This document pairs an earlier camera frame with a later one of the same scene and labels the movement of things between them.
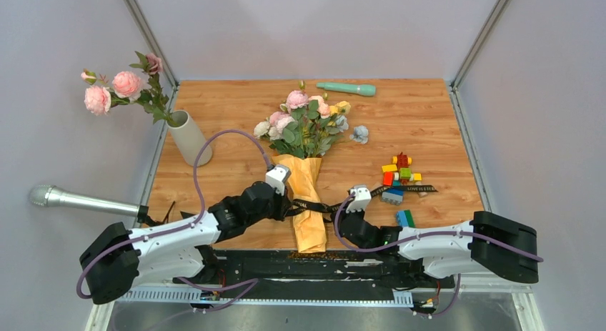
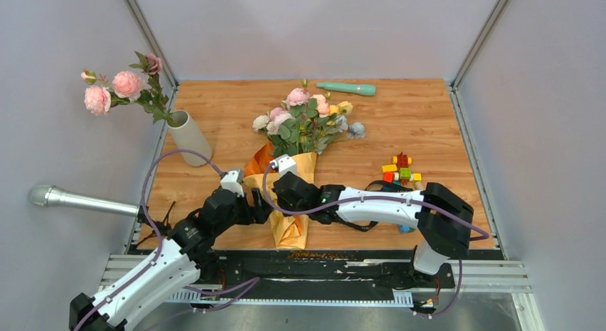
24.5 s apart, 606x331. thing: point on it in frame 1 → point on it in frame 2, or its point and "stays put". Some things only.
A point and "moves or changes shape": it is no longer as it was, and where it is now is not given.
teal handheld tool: [368, 90] stays put
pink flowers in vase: [126, 86] stays put
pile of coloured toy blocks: [399, 173] stays put
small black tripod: [143, 216] stays put
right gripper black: [343, 215] → [282, 204]
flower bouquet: [301, 134] moves or changes shape
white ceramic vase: [188, 139] stays put
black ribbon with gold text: [298, 206] moves or changes shape
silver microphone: [51, 195] stays put
